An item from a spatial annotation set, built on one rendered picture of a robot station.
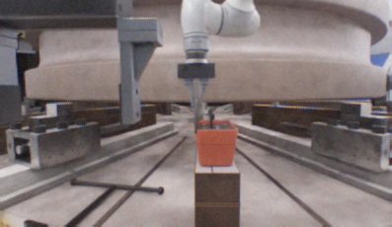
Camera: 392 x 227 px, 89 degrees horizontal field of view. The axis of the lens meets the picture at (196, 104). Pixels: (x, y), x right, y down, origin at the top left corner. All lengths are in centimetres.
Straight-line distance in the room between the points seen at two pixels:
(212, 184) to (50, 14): 56
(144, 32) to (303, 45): 159
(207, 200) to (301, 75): 109
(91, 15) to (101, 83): 131
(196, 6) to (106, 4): 52
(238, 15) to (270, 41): 85
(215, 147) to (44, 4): 54
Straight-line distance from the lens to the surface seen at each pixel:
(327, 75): 167
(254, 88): 133
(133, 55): 21
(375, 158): 156
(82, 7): 22
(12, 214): 148
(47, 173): 167
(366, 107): 174
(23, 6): 25
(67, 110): 171
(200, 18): 70
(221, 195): 67
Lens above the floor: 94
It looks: 5 degrees down
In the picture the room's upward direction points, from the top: straight up
